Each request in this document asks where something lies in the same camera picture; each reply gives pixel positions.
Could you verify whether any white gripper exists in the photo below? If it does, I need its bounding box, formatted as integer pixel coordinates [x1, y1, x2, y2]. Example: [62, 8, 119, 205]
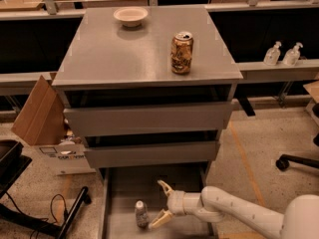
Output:
[149, 180, 203, 229]

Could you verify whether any clear plastic water bottle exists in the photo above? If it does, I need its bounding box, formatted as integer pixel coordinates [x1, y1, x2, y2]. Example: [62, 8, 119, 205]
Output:
[135, 200, 150, 229]

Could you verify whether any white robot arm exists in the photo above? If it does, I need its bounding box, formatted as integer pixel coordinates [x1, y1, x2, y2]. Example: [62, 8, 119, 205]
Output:
[150, 180, 319, 239]

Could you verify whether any grey open bottom drawer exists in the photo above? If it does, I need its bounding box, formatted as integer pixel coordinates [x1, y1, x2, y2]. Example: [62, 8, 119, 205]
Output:
[98, 163, 219, 239]

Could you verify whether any grey middle drawer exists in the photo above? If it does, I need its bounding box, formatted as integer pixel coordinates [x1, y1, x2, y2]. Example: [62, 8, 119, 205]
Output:
[85, 140, 220, 168]

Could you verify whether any grey top drawer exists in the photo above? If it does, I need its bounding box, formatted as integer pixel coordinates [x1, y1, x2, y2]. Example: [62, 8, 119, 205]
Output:
[64, 102, 233, 136]

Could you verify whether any grey drawer cabinet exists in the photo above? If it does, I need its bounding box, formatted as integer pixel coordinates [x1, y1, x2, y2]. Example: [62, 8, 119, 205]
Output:
[52, 5, 244, 171]

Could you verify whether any left sanitizer pump bottle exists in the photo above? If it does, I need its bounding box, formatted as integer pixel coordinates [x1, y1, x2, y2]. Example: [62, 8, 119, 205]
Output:
[263, 41, 281, 66]

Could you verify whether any sanitizer pump bottle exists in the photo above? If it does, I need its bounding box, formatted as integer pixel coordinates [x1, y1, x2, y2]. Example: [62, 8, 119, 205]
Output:
[283, 42, 303, 66]
[263, 41, 281, 66]

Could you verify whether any right sanitizer pump bottle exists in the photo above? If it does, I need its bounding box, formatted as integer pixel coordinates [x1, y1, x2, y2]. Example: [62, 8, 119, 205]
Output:
[283, 42, 303, 66]

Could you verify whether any black stand base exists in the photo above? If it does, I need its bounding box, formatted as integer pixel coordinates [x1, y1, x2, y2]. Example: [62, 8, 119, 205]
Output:
[0, 186, 91, 239]

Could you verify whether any black office chair base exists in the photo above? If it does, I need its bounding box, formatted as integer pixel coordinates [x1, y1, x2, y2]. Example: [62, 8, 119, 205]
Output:
[275, 104, 319, 171]

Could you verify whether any brown cardboard box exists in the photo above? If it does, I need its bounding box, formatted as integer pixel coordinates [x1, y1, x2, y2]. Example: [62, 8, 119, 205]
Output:
[12, 76, 95, 175]

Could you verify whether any gold soda can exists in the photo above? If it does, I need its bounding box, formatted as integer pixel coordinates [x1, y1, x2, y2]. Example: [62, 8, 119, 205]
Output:
[170, 31, 193, 75]

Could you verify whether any black bin at left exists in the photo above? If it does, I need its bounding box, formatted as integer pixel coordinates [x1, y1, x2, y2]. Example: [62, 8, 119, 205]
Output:
[0, 139, 32, 198]

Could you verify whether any white ceramic bowl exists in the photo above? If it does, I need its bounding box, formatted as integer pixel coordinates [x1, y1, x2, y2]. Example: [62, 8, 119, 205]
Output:
[114, 7, 149, 28]

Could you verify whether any black cable on floor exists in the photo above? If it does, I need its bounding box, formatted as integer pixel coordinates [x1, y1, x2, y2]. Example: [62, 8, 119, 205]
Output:
[4, 191, 70, 239]

